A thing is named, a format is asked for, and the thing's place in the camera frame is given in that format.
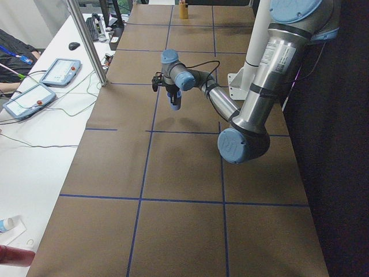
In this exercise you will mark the black keyboard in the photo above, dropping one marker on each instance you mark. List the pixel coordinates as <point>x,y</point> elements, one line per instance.
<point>93,27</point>

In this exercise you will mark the near teach pendant tablet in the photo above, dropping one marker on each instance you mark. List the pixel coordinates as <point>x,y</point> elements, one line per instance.
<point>30,102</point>

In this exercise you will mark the aluminium frame post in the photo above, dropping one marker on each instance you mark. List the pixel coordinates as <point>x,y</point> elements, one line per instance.
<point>82,29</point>

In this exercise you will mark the blue plastic cup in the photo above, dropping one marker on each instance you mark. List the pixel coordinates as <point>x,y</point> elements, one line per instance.
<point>175,100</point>

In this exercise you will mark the far teach pendant tablet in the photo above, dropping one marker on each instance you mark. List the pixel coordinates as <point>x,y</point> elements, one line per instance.
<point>61,72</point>

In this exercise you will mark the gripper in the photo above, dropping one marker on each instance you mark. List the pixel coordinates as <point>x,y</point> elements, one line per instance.
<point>172,90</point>

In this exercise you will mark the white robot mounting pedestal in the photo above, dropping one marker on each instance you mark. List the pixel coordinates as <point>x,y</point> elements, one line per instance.
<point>239,83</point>

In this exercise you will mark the teach pendant tablet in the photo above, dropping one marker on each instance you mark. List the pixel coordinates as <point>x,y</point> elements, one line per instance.
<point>30,102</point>
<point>61,72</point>

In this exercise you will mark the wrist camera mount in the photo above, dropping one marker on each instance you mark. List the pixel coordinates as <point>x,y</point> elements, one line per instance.
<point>157,81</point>

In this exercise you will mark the white blue tube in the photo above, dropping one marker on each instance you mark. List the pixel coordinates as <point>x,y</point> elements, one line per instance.
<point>6,225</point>

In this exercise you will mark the black computer mouse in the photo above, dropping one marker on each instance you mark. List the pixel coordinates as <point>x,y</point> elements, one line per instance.
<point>73,45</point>

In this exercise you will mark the seated person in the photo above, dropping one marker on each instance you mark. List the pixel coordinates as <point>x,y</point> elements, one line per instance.
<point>17,56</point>

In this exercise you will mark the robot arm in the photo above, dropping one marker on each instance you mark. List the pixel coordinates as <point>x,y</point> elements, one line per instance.
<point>281,32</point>

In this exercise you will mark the red bottle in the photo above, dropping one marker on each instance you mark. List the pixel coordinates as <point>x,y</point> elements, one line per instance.
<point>16,256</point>

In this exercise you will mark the yellow-brown cup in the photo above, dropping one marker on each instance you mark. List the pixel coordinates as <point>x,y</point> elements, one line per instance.
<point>183,9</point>

